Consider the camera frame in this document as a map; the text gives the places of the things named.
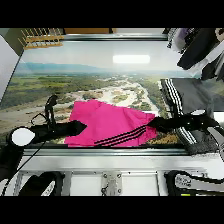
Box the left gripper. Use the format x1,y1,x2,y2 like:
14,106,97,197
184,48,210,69
63,119,89,137

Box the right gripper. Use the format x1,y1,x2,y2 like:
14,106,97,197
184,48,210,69
146,116,178,133

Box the pink garment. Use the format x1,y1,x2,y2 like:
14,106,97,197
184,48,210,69
63,99,158,149

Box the grey striped pants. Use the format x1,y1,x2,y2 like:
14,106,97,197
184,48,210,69
159,77,221,156

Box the heap of clothes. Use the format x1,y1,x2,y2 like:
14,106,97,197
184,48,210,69
162,27,224,82

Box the brown clothes hanger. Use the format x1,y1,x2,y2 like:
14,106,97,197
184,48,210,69
18,37,64,51
20,28,65,43

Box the black garment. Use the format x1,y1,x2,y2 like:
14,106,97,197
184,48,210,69
177,27,224,71

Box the silver frame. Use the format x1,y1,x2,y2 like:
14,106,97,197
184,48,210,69
0,32,224,197

